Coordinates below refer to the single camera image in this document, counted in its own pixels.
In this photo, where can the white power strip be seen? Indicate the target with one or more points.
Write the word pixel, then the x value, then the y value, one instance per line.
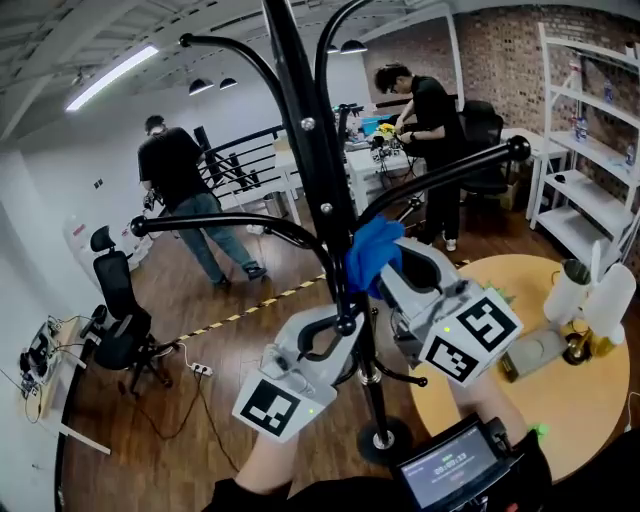
pixel 201 369

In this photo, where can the white desk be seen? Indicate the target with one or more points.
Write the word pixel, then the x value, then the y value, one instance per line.
pixel 280 170
pixel 365 162

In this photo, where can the white electric kettle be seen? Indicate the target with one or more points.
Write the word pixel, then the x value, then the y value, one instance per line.
pixel 565 292

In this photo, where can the grey metal box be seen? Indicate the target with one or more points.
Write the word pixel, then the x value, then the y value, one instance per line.
pixel 537 352

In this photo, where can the white container red label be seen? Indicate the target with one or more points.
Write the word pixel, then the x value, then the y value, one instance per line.
pixel 79 242

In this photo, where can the yellow flower bunch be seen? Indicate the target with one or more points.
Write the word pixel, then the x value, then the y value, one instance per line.
pixel 385 129

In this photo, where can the yellow drink cup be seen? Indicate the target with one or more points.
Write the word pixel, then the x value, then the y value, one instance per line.
pixel 607 340

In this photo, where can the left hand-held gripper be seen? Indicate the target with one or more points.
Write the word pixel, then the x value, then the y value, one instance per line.
pixel 280 405

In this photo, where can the green potted plant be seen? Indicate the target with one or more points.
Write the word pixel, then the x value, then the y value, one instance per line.
pixel 500 293

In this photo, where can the black chest-mounted screen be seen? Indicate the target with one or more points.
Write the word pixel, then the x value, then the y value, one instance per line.
pixel 450 470

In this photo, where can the cardboard box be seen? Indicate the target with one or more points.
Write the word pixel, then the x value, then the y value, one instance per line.
pixel 510 194

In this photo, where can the black coat rack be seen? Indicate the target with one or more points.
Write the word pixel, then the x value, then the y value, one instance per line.
pixel 310 150

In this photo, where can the round wooden table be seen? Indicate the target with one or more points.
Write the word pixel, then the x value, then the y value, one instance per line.
pixel 565 400

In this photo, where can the ceiling tube light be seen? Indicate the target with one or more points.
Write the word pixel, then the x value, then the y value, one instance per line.
pixel 112 75

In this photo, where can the light wood desk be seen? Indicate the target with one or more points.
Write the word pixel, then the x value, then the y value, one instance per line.
pixel 52 395

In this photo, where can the blue plastic box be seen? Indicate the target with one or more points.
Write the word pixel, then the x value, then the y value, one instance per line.
pixel 372 125

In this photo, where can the black pendant lamp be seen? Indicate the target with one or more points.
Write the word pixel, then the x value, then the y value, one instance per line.
pixel 200 87
pixel 353 47
pixel 333 49
pixel 228 83

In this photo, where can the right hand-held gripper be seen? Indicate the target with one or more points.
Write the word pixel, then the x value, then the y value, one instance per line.
pixel 465 340

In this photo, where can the person's right forearm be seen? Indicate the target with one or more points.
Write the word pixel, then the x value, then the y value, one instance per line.
pixel 487 405

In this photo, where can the white spray bottle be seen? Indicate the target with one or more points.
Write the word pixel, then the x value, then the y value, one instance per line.
pixel 575 76

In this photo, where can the black office chair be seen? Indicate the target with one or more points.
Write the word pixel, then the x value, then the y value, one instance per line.
pixel 482 130
pixel 117 300

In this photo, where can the stack of white boxes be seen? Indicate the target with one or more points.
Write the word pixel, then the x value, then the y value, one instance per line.
pixel 137 247

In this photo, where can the black stair railing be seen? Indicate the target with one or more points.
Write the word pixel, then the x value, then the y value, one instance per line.
pixel 206 150

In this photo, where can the white metal shelving unit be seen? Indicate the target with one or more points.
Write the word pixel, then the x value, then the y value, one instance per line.
pixel 585 220

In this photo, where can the person's left forearm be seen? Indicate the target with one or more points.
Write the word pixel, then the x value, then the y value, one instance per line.
pixel 267 465

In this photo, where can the small white square table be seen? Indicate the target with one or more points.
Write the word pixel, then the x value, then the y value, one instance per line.
pixel 530 140

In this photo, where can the grey metal waste bin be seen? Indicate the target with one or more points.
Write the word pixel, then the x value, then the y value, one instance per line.
pixel 274 205

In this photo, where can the blue cloth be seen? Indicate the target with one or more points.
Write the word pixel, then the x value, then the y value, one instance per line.
pixel 372 255

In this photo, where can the yellow black striped floor tape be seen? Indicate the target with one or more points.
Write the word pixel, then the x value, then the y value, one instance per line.
pixel 250 308

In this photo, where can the clear water bottle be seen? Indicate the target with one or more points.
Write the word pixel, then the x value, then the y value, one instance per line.
pixel 607 91
pixel 580 128
pixel 631 155

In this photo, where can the white shade table lamp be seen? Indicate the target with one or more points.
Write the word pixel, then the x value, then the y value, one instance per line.
pixel 610 300

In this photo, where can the green plastic bottle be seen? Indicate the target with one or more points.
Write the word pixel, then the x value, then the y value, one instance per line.
pixel 540 429

